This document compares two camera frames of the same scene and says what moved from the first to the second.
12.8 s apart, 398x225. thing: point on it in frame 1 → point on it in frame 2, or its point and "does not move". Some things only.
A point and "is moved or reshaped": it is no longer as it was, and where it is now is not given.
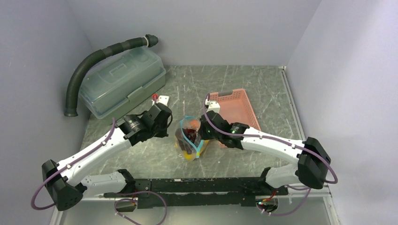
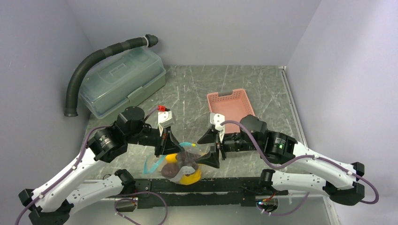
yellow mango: [189, 157] is moved or reshaped
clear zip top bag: [187, 137] → [184, 167]
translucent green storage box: [117, 81] does not move
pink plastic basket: [235, 107] does not move
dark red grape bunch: [190, 133] → [187, 158]
